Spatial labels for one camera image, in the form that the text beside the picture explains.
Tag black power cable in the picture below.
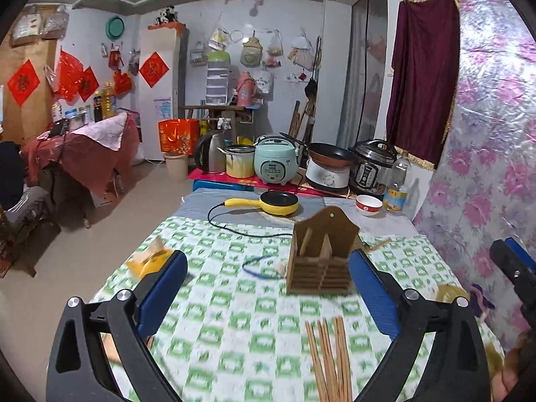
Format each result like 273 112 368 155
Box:
208 202 294 240

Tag person's right hand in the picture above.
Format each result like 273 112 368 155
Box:
491 331 536 402

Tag beige waste bin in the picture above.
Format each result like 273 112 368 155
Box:
163 152 189 182

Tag plastic drawer tower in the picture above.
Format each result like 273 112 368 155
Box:
206 50 231 106

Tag grey cloth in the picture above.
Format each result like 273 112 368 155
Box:
179 188 414 236

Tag red mat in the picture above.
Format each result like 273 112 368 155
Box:
187 167 357 197

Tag yellow pot with lid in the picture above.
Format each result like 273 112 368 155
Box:
217 144 256 179

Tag red paper decorations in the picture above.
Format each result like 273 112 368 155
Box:
54 48 100 102

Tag yellow electric frying pan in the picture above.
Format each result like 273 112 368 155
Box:
224 190 300 217

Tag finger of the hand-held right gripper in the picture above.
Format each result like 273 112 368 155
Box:
489 238 536 291

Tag mint green rice cooker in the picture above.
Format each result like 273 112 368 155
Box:
254 135 299 186

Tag yellow stuffed toy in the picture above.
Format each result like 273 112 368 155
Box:
434 284 476 307

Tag green checked tablecloth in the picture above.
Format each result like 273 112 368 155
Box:
89 215 505 402

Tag maroon curtain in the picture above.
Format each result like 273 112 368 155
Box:
385 0 462 171

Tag table with red cloth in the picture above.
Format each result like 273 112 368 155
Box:
24 112 141 202

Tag green plastic basin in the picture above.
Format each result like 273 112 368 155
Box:
106 15 126 42

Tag floral foil wall sheet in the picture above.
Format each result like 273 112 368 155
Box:
412 0 536 344

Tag yellow label plastic bottle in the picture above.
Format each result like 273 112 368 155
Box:
383 157 413 212

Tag red diamond paper poster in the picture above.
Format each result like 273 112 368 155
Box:
138 52 170 89

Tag white refrigerator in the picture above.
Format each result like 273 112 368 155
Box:
139 25 190 162

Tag blue rubber band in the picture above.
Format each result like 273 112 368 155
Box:
243 255 286 279

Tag pink thermos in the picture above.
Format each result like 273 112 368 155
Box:
236 71 256 107

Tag large red diamond poster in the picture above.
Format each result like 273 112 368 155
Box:
6 59 41 107

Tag wooden side table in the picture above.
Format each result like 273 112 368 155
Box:
183 104 263 135

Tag pile of wooden chopsticks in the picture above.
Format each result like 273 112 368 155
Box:
305 316 353 402

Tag white electric steamer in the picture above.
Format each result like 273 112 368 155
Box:
304 158 351 192

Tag panda plush toys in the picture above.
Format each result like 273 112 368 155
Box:
154 5 179 26

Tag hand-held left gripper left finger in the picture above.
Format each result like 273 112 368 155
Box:
46 250 189 402

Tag yellow cooking oil bottle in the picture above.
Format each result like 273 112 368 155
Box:
94 84 118 121

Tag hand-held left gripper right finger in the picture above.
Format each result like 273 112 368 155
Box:
348 249 490 402

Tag silver black pressure cooker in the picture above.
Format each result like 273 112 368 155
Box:
349 139 398 196

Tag red gift bag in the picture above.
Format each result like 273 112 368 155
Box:
158 119 201 156

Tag yellow tissue packet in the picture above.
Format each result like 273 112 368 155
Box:
125 237 177 280

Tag black frying pan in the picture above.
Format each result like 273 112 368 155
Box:
279 132 357 168

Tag wooden chopstick holder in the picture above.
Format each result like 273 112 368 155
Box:
286 207 361 296

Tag stainless steel kettle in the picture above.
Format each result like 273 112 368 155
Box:
194 132 227 174

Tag red and white bowl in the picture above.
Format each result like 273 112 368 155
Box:
355 195 384 217

